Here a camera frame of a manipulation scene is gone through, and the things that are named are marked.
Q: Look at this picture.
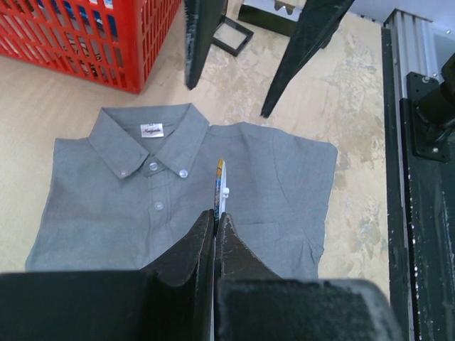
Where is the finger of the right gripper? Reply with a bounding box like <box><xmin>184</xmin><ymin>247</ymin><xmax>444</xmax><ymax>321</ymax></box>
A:
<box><xmin>183</xmin><ymin>0</ymin><xmax>225</xmax><ymax>90</ymax></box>
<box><xmin>261</xmin><ymin>0</ymin><xmax>353</xmax><ymax>117</ymax></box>

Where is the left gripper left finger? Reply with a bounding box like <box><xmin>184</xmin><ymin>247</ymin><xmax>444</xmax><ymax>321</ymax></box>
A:
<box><xmin>1</xmin><ymin>210</ymin><xmax>215</xmax><ymax>340</ymax></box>

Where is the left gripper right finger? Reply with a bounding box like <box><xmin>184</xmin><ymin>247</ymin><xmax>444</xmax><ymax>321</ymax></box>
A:
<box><xmin>214</xmin><ymin>213</ymin><xmax>403</xmax><ymax>340</ymax></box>

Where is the grey button shirt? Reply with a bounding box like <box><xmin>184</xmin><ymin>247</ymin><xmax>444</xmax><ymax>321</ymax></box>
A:
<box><xmin>25</xmin><ymin>104</ymin><xmax>337</xmax><ymax>278</ymax></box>

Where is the yellow oval brooch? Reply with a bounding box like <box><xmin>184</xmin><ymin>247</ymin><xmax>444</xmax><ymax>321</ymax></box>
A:
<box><xmin>214</xmin><ymin>158</ymin><xmax>230</xmax><ymax>221</ymax></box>

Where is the red plastic basket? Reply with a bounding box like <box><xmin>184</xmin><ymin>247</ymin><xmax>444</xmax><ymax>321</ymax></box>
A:
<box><xmin>1</xmin><ymin>0</ymin><xmax>181</xmax><ymax>94</ymax></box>

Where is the white shirt label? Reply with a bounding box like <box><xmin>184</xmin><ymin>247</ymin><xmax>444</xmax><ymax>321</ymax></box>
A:
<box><xmin>140</xmin><ymin>124</ymin><xmax>165</xmax><ymax>139</ymax></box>

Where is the black square frame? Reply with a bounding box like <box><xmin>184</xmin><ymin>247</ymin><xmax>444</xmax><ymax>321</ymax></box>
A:
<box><xmin>212</xmin><ymin>16</ymin><xmax>254</xmax><ymax>57</ymax></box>

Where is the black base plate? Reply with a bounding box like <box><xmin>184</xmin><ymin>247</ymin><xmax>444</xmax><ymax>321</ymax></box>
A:
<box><xmin>381</xmin><ymin>28</ymin><xmax>454</xmax><ymax>340</ymax></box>

